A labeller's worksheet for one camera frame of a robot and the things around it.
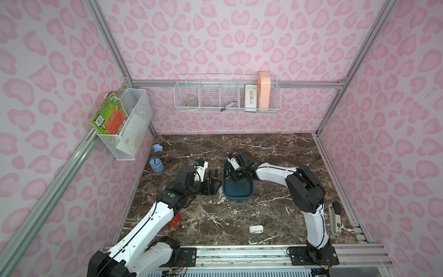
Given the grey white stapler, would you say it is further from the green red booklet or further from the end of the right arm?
the green red booklet

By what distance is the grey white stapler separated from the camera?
79 centimetres

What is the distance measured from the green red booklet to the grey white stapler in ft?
3.50

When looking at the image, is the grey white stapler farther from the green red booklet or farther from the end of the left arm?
the green red booklet

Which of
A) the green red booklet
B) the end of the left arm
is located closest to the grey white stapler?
the end of the left arm

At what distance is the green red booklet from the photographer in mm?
665
